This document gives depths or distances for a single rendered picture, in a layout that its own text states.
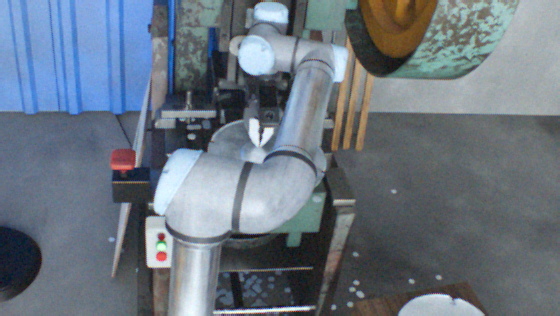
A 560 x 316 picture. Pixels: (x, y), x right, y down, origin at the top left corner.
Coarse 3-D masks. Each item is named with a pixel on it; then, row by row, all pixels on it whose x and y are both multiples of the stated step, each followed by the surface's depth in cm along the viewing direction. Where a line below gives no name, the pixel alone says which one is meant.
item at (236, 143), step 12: (240, 120) 163; (216, 132) 157; (228, 132) 159; (240, 132) 160; (276, 132) 162; (228, 144) 155; (240, 144) 156; (252, 144) 156; (264, 144) 157; (228, 156) 152; (240, 156) 152; (252, 156) 152; (264, 156) 153; (324, 156) 157; (324, 168) 154
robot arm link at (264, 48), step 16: (256, 32) 128; (272, 32) 130; (240, 48) 126; (256, 48) 124; (272, 48) 126; (288, 48) 126; (240, 64) 127; (256, 64) 126; (272, 64) 127; (288, 64) 127
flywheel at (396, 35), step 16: (368, 0) 173; (384, 0) 170; (400, 0) 159; (416, 0) 149; (432, 0) 132; (368, 16) 173; (384, 16) 167; (400, 16) 159; (416, 16) 149; (368, 32) 174; (384, 32) 161; (400, 32) 152; (416, 32) 141; (384, 48) 161; (400, 48) 150
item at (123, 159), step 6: (114, 150) 153; (120, 150) 153; (126, 150) 153; (132, 150) 154; (114, 156) 151; (120, 156) 151; (126, 156) 151; (132, 156) 152; (114, 162) 149; (120, 162) 149; (126, 162) 149; (132, 162) 150; (114, 168) 149; (120, 168) 149; (126, 168) 149; (132, 168) 150
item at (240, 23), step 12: (240, 0) 147; (252, 0) 148; (264, 0) 148; (276, 0) 149; (288, 0) 149; (240, 12) 149; (252, 12) 150; (288, 12) 151; (240, 24) 151; (252, 24) 151; (288, 24) 153; (240, 36) 152; (228, 60) 157; (228, 72) 159; (240, 72) 156; (240, 84) 158
